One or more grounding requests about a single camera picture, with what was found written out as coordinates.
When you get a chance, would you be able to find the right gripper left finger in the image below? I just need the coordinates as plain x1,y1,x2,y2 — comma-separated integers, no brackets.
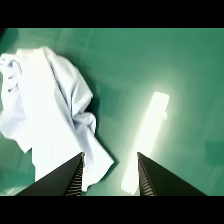
14,151,86,197

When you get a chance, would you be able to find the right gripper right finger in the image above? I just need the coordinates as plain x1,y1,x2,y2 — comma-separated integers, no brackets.
136,151,208,197

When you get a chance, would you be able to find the white shirt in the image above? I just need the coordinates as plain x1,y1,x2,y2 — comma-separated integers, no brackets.
0,46,115,193

